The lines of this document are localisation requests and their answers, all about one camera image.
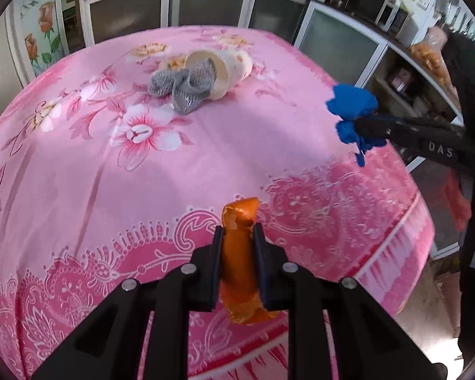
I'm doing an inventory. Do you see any orange wrapper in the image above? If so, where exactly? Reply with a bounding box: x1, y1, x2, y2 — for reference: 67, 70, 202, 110
220, 197, 278, 325

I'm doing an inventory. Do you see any white kitchen cabinet run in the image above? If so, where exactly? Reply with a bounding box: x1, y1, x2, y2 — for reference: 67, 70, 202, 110
68, 0, 466, 258

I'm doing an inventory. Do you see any bag of oranges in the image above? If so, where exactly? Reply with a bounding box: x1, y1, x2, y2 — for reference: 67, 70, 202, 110
409, 26, 458, 98

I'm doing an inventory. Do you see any microwave oven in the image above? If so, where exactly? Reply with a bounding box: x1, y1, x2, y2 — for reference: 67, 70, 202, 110
375, 0, 412, 40

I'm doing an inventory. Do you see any pink floral tablecloth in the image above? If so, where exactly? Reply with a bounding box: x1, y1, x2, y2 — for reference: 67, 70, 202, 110
0, 27, 434, 379

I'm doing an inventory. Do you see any beige paper cup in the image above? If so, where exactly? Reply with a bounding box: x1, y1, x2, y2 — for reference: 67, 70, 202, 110
157, 48, 255, 101

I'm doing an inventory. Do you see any grey mesh cloth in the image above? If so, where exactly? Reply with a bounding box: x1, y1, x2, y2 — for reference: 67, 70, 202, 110
147, 58, 216, 115

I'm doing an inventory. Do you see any floral glass door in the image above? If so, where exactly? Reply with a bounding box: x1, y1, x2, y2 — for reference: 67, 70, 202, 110
5, 0, 68, 86

